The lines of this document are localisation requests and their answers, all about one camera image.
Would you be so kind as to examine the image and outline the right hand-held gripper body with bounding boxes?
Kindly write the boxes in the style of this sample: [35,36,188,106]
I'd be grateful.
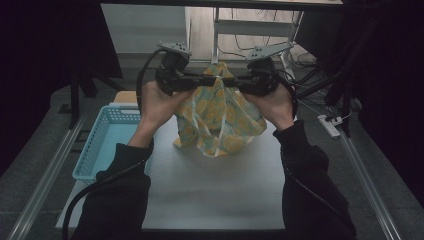
[244,42,295,98]

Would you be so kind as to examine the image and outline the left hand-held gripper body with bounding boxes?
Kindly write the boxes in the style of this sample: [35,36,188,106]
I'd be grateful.
[155,41,194,96]

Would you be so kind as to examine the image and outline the orange slice print cloth bag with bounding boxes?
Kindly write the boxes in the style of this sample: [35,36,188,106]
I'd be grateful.
[173,61,268,158]

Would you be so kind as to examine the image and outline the light blue plastic basket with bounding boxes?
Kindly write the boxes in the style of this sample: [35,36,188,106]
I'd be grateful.
[72,104,154,186]

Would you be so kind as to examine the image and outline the person's left hand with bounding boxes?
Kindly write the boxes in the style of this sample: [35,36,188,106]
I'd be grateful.
[140,80,195,126]

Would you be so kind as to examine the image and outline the person's right hand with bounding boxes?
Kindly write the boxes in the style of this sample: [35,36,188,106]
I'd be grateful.
[242,83,297,132]

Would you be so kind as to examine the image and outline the white desk with metal legs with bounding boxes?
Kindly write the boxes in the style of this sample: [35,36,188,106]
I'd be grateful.
[99,0,344,81]

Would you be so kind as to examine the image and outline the white power strip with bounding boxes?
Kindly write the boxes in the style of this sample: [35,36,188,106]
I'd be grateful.
[317,114,343,138]

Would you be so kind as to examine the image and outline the white table mat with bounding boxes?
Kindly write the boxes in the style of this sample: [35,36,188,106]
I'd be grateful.
[54,103,288,231]

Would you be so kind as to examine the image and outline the black curtain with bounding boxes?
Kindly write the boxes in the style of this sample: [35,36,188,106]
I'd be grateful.
[0,0,124,176]
[343,0,424,209]

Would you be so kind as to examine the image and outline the black floor cable bundle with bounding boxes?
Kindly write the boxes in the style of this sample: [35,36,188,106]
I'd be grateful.
[216,33,318,68]

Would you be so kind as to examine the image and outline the left hand-held gripper cable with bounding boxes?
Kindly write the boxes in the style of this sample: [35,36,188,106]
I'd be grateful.
[61,49,166,240]

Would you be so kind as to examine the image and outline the hand-held gripper cable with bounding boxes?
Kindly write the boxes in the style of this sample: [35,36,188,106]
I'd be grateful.
[274,71,338,218]
[61,49,166,240]

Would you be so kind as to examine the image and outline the right hand-held gripper cable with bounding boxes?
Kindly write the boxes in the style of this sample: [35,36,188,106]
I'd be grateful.
[274,71,338,218]

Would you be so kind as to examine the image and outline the white cable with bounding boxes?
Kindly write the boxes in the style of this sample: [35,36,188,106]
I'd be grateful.
[283,68,353,122]

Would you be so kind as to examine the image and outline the aluminium rail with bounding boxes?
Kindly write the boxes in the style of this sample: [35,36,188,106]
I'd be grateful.
[338,133,403,240]
[6,114,88,240]

